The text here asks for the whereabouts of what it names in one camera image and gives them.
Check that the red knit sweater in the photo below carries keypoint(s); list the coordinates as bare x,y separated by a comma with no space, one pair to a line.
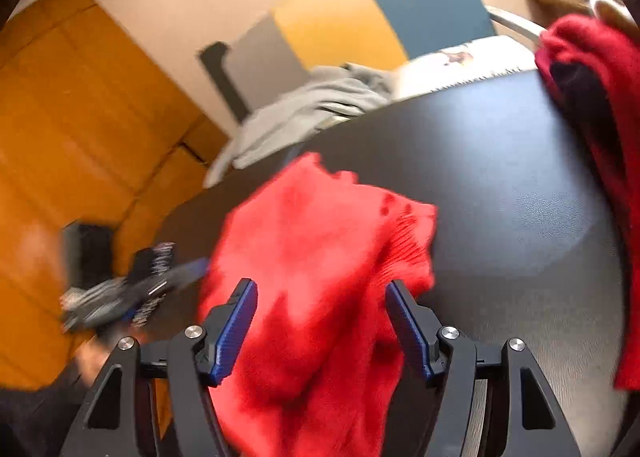
310,262

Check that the person's left hand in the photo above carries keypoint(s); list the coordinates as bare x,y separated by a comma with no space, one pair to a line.
95,352

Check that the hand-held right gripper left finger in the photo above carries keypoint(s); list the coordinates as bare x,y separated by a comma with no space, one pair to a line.
235,332

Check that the white deer print cushion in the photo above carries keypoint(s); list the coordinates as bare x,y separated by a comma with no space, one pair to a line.
450,72

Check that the person's dark clothing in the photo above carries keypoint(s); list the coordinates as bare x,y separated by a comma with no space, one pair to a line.
35,422

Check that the person's left forearm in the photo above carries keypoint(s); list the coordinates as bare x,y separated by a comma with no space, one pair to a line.
157,262

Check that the wooden wardrobe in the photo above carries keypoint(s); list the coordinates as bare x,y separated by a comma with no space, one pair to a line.
75,112

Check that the grey yellow blue armchair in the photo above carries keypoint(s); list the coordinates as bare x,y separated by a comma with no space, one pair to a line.
350,17

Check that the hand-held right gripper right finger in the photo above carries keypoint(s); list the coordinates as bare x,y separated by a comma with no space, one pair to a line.
407,332

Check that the dark red garment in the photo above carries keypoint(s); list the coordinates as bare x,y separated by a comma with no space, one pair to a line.
590,87

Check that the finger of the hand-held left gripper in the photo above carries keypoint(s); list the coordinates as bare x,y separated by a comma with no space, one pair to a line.
192,269

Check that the grey garment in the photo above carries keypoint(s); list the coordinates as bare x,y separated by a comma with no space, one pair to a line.
300,107

